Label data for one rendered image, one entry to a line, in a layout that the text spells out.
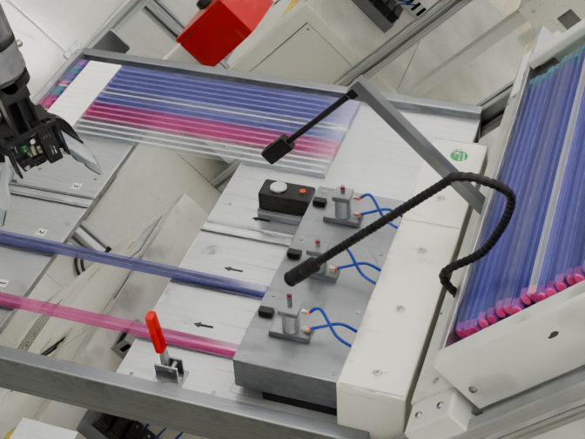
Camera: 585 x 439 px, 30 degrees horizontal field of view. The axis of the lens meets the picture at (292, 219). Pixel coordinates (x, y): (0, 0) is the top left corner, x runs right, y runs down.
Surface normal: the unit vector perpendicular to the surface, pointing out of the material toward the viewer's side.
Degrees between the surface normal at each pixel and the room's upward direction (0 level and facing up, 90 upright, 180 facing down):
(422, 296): 44
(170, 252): 0
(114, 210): 0
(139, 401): 90
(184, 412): 90
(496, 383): 90
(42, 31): 0
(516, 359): 90
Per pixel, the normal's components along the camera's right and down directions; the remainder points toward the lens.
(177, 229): 0.63, -0.43
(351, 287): -0.04, -0.76
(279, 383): -0.32, 0.62
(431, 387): -0.71, -0.66
